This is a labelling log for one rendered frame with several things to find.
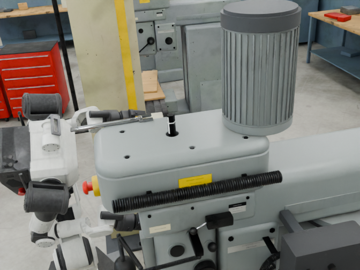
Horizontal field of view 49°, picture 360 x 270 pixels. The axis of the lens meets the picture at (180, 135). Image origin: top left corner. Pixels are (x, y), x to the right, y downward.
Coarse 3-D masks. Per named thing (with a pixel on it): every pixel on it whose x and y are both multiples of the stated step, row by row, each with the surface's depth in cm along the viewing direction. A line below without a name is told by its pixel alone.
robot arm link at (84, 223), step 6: (84, 222) 170; (84, 228) 168; (90, 228) 168; (96, 228) 167; (102, 228) 167; (108, 228) 167; (90, 234) 168; (96, 234) 169; (102, 234) 170; (108, 234) 171
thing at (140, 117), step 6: (144, 114) 122; (150, 114) 122; (120, 120) 119; (126, 120) 119; (132, 120) 119; (138, 120) 119; (144, 120) 118; (150, 120) 119; (78, 126) 117; (84, 126) 117; (90, 126) 117; (96, 126) 117; (102, 126) 117
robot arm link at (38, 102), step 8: (32, 96) 165; (40, 96) 166; (48, 96) 168; (32, 104) 164; (40, 104) 165; (48, 104) 167; (56, 104) 169; (32, 112) 165; (40, 112) 167; (48, 112) 169
